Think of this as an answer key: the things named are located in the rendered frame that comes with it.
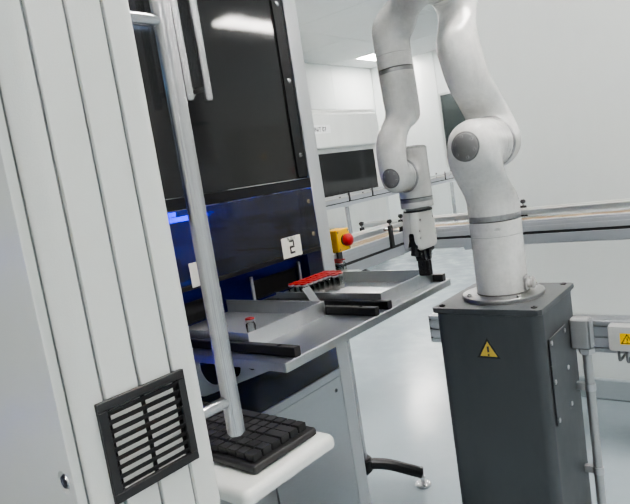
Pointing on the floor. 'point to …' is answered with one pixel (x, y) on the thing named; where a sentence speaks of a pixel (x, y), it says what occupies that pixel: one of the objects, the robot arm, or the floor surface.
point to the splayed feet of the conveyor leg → (398, 469)
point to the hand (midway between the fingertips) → (425, 267)
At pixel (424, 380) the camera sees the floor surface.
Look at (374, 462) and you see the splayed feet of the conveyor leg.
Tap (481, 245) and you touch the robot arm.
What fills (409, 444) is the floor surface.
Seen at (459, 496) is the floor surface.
